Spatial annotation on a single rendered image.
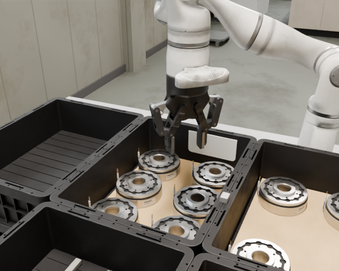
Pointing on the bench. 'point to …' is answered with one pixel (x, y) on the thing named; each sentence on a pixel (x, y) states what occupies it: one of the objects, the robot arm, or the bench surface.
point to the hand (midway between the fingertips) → (185, 143)
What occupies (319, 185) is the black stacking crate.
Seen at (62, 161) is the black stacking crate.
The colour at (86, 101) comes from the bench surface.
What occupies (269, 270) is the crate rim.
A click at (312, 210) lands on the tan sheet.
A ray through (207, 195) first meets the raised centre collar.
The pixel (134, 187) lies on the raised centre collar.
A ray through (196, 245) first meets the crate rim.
